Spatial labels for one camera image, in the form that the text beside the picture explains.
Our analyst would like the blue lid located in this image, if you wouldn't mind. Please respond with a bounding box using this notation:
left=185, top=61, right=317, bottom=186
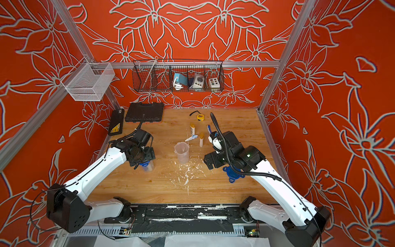
left=140, top=160, right=154, bottom=170
left=223, top=166, right=245, bottom=183

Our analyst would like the clear plastic container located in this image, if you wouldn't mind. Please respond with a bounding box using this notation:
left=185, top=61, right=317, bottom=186
left=142, top=163, right=154, bottom=172
left=174, top=142, right=189, bottom=164

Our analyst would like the white bottle yellow cap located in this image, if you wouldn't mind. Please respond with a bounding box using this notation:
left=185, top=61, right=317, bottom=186
left=190, top=123, right=195, bottom=135
left=199, top=133, right=204, bottom=147

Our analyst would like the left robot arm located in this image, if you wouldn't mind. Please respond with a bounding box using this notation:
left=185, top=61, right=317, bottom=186
left=46, top=133, right=155, bottom=233

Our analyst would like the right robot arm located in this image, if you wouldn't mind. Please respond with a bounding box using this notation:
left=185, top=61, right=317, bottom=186
left=204, top=146, right=331, bottom=247

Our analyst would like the white blue toothpaste tube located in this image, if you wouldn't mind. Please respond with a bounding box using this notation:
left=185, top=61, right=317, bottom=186
left=185, top=134, right=199, bottom=142

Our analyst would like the black box yellow label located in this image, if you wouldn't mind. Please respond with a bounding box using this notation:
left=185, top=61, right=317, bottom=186
left=108, top=108, right=125, bottom=136

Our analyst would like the yellow tape measure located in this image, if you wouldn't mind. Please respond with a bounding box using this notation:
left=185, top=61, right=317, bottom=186
left=189, top=110, right=205, bottom=121

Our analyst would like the black tool case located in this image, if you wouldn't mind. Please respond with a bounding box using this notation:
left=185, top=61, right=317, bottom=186
left=124, top=103, right=164, bottom=122

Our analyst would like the white button box in basket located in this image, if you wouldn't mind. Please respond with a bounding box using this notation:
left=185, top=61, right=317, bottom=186
left=208, top=78, right=221, bottom=91

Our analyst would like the grey device in basket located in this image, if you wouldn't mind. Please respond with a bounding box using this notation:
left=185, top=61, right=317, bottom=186
left=189, top=74, right=205, bottom=90

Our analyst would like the blue white item in basket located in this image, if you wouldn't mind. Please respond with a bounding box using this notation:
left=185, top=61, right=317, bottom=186
left=173, top=73, right=188, bottom=91

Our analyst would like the aluminium crossbar back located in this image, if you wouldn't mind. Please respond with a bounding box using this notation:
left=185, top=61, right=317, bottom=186
left=109, top=60, right=280, bottom=70

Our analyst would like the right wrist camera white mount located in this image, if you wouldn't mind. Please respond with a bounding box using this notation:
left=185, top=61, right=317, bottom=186
left=208, top=131, right=223, bottom=154

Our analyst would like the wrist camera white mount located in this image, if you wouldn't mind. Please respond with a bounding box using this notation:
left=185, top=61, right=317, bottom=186
left=208, top=131, right=223, bottom=154
left=132, top=129, right=152, bottom=147

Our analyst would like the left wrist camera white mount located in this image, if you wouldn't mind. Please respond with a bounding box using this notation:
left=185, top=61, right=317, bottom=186
left=132, top=129, right=152, bottom=147

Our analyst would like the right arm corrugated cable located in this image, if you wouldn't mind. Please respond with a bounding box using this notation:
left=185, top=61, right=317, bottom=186
left=209, top=112, right=323, bottom=247

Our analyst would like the black wire wall basket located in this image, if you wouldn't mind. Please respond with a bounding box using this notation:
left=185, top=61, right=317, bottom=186
left=132, top=59, right=225, bottom=93

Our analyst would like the white wire basket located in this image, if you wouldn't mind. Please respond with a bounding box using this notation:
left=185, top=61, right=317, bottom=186
left=61, top=63, right=115, bottom=101

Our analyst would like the aluminium frame post left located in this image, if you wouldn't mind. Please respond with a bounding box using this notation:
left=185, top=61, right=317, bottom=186
left=51, top=1, right=120, bottom=110

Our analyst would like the aluminium frame post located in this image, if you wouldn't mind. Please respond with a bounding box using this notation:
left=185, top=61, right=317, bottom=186
left=258, top=0, right=316, bottom=115
left=51, top=1, right=120, bottom=110

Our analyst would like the aluminium frame post right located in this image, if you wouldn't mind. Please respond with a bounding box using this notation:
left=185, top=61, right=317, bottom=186
left=258, top=0, right=316, bottom=115

